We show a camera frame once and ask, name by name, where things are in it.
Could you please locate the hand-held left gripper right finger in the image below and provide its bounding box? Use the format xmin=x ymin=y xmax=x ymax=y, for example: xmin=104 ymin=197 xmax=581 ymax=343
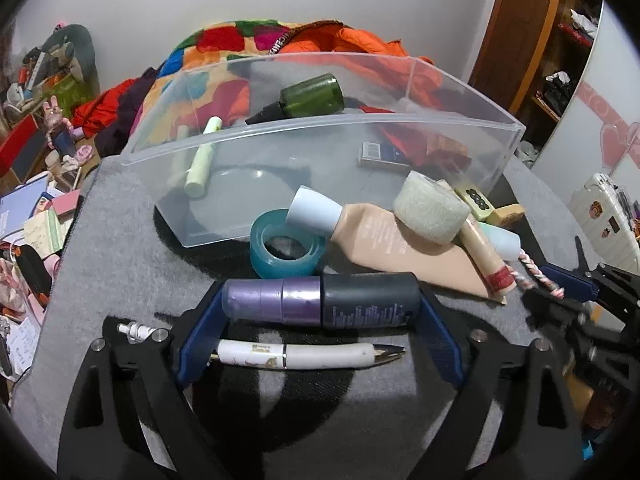
xmin=405 ymin=280 xmax=586 ymax=480

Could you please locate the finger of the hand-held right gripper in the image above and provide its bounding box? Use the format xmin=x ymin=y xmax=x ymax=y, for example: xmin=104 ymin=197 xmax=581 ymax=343
xmin=541 ymin=265 xmax=601 ymax=302
xmin=522 ymin=287 xmax=593 ymax=343

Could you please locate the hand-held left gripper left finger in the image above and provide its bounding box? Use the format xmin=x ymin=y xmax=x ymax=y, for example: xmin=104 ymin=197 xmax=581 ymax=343
xmin=57 ymin=280 xmax=236 ymax=480

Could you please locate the pale mint oblong case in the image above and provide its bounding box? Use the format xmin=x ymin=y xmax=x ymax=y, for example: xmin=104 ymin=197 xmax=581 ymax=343
xmin=477 ymin=222 xmax=522 ymax=261

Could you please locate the small beige red-label tube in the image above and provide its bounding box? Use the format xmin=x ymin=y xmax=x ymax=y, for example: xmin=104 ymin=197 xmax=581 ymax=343
xmin=459 ymin=217 xmax=518 ymax=293

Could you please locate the purple and dark bottle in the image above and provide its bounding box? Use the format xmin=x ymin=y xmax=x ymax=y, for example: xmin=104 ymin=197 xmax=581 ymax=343
xmin=221 ymin=272 xmax=421 ymax=330

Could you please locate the teal tape roll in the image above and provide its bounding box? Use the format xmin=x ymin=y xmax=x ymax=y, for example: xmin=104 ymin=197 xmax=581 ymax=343
xmin=250 ymin=208 xmax=327 ymax=279

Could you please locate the white pen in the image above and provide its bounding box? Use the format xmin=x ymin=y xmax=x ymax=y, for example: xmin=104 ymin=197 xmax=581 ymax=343
xmin=209 ymin=339 xmax=407 ymax=371

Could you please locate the large beige cosmetic tube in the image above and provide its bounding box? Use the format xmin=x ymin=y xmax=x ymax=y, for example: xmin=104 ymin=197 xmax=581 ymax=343
xmin=286 ymin=186 xmax=508 ymax=306

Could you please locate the clear plastic container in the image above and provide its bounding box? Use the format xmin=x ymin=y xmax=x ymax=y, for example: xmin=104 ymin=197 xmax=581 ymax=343
xmin=120 ymin=52 xmax=527 ymax=248

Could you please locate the small white spray nozzle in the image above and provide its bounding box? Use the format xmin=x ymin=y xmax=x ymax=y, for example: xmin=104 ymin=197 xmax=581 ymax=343
xmin=116 ymin=322 xmax=153 ymax=345

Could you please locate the white suitcase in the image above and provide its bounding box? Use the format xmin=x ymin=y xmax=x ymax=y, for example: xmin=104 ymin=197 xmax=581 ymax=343
xmin=567 ymin=172 xmax=640 ymax=273

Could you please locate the beige block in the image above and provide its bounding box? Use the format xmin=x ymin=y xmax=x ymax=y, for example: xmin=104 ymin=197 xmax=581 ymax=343
xmin=487 ymin=203 xmax=526 ymax=227

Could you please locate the white gauze roll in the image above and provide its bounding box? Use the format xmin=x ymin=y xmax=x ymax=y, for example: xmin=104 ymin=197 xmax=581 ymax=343
xmin=392 ymin=170 xmax=473 ymax=246

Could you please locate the light green stick tube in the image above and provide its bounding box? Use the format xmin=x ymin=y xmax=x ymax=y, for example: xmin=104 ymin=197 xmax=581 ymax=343
xmin=183 ymin=116 xmax=223 ymax=198

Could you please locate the white board with pink bow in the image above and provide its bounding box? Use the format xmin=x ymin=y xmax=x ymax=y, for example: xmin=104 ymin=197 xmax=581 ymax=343
xmin=530 ymin=0 xmax=640 ymax=196

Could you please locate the dark blue card box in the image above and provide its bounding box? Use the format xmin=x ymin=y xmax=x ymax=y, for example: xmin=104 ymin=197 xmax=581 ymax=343
xmin=358 ymin=141 xmax=413 ymax=168

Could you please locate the wooden shelf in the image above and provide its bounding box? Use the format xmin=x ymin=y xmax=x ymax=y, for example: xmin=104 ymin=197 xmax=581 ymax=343
xmin=530 ymin=0 xmax=606 ymax=136

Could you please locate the blue notebook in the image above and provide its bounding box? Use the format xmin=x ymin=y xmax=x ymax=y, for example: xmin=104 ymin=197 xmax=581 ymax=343
xmin=0 ymin=180 xmax=51 ymax=236

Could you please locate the wooden door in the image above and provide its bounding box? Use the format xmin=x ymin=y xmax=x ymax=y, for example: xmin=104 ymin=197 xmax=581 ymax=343
xmin=470 ymin=0 xmax=566 ymax=116

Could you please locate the red box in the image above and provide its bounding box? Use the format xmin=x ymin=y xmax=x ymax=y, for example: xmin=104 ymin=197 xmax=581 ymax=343
xmin=0 ymin=115 xmax=51 ymax=176

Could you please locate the pink bunny toy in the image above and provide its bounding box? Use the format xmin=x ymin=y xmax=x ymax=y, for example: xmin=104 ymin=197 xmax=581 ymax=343
xmin=42 ymin=99 xmax=76 ymax=133

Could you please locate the green glass bottle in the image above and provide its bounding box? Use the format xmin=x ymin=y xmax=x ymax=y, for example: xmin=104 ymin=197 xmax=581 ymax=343
xmin=245 ymin=73 xmax=346 ymax=126

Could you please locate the green patterned box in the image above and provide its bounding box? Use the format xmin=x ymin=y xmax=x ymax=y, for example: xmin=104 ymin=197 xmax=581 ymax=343
xmin=50 ymin=75 xmax=96 ymax=116

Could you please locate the colourful patchwork blanket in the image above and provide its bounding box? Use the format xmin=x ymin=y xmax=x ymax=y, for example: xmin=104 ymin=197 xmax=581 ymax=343
xmin=150 ymin=19 xmax=351 ymax=128

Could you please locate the orange puffer jacket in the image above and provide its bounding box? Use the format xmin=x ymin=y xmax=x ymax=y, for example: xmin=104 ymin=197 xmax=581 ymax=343
xmin=280 ymin=20 xmax=443 ymax=106

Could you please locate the pink white twisted rope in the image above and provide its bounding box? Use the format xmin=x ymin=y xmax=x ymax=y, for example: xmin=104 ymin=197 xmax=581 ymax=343
xmin=517 ymin=252 xmax=566 ymax=301

